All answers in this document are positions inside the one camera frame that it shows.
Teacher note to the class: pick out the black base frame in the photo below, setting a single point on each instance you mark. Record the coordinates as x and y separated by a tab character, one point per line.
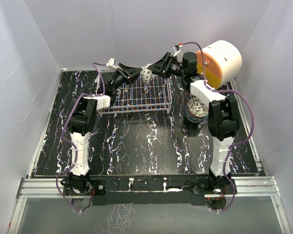
148	189

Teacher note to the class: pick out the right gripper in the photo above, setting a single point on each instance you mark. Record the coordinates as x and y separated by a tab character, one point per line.
161	68

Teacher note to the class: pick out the beige patterned bowl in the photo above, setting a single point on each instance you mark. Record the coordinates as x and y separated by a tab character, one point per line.
193	118

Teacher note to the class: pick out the pink floral bowl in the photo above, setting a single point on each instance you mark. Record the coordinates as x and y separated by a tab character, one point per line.
196	108

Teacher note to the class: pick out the white wire dish rack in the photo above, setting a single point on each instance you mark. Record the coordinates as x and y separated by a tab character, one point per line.
140	97

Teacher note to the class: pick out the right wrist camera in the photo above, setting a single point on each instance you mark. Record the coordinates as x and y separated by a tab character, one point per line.
178	52

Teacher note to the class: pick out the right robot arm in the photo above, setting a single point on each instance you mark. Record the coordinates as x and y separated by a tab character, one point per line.
223	114

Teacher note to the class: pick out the aluminium rail frame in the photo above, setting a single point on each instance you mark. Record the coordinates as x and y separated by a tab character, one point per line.
150	164

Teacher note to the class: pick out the round drawer cabinet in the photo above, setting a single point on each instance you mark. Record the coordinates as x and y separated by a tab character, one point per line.
222	62

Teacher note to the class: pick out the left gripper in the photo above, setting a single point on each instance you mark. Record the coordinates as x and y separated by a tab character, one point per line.
132	73

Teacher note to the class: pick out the white diamond pattern bowl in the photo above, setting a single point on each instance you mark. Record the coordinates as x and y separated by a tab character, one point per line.
145	74

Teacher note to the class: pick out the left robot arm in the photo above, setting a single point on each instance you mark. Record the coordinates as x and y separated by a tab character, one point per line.
82	119

